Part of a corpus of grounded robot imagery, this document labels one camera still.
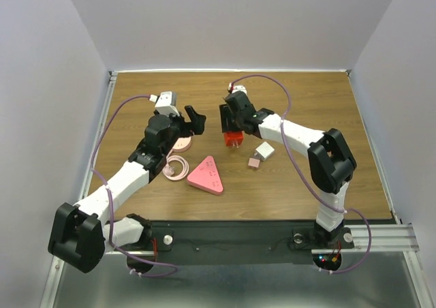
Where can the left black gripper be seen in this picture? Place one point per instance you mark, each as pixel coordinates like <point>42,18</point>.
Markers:
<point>196,124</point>

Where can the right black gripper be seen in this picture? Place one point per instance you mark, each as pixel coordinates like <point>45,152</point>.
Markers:
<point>225,114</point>

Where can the red cube plug adapter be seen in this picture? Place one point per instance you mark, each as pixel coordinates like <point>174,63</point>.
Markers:
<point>233,139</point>

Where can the round pink power socket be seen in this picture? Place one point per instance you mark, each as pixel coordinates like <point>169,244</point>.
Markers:
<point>182,145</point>

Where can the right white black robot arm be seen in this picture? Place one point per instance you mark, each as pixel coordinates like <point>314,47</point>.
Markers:
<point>330,159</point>

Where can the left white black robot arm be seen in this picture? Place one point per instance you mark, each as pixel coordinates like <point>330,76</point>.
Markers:
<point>83,232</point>

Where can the white cube charger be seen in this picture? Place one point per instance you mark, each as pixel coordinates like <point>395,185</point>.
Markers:
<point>264,151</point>

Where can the small pink square adapter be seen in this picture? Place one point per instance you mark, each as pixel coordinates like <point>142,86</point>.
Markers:
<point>254,162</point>

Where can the pink triangular power strip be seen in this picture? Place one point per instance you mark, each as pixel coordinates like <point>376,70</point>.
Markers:
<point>206,177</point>

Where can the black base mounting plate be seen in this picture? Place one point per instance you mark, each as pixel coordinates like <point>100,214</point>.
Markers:
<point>240,242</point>

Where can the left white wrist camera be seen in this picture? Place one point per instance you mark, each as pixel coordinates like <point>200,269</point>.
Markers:
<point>166,104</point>

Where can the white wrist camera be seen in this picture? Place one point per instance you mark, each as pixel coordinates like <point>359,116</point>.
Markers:
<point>166,104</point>
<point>232,88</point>

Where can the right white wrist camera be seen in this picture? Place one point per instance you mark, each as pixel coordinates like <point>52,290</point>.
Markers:
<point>232,88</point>

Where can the aluminium left side rail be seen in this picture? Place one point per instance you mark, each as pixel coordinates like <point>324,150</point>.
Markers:
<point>86,182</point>

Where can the aluminium rail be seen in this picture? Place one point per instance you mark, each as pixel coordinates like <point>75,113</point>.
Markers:
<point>86,182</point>
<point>385,238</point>

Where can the aluminium front rail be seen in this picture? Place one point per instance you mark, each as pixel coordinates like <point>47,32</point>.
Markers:
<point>385,238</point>

